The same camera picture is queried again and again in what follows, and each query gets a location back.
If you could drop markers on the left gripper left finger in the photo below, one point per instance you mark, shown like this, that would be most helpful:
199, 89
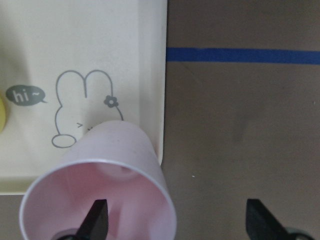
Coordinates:
95, 225

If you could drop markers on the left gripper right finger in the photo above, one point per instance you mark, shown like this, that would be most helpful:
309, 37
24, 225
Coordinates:
261, 224

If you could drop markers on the pink plastic cup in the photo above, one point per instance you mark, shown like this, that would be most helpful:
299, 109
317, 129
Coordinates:
114, 161

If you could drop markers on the yellow plastic cup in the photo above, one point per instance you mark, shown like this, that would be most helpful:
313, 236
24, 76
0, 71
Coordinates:
3, 115

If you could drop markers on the cream rabbit tray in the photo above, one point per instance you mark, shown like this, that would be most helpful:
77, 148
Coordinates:
69, 65

